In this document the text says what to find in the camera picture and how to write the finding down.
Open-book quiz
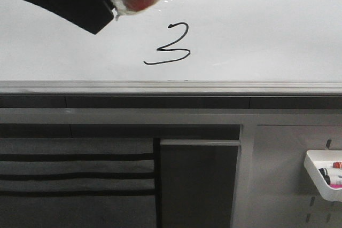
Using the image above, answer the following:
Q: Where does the white whiteboard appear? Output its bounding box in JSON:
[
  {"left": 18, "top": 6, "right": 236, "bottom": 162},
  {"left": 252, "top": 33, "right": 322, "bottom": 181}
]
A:
[{"left": 1, "top": 0, "right": 341, "bottom": 81}]

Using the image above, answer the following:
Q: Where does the grey aluminium marker ledge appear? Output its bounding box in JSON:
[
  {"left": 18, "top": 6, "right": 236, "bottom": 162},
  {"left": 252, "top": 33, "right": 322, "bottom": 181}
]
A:
[{"left": 1, "top": 81, "right": 341, "bottom": 97}]

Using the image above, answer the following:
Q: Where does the grey striped fabric organiser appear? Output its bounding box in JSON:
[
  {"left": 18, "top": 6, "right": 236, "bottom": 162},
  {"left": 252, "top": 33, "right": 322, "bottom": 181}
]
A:
[{"left": 1, "top": 138, "right": 162, "bottom": 227}]

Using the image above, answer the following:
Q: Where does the dark grey hanging panel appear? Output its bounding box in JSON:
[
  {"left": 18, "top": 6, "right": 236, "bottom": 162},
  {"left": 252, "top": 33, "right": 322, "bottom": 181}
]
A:
[{"left": 161, "top": 143, "right": 239, "bottom": 227}]

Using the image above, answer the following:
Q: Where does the grey pegboard panel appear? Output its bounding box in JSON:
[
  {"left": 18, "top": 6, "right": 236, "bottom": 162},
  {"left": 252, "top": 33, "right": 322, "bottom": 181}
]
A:
[{"left": 231, "top": 125, "right": 341, "bottom": 227}]

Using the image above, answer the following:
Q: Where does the black capped marker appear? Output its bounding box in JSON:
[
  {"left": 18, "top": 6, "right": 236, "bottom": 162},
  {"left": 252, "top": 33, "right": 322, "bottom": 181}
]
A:
[{"left": 319, "top": 168, "right": 341, "bottom": 178}]

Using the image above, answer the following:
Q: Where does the red capped marker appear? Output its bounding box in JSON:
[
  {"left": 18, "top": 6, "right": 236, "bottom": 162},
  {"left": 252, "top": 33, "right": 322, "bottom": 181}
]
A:
[{"left": 332, "top": 161, "right": 342, "bottom": 169}]

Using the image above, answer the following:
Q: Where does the pink capped marker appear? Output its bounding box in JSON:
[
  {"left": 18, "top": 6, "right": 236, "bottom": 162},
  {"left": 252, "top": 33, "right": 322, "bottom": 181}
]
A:
[{"left": 323, "top": 175, "right": 342, "bottom": 188}]

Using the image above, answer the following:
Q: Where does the white plastic wall tray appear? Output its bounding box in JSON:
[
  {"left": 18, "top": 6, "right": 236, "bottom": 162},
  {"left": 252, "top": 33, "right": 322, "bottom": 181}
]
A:
[{"left": 304, "top": 150, "right": 341, "bottom": 202}]

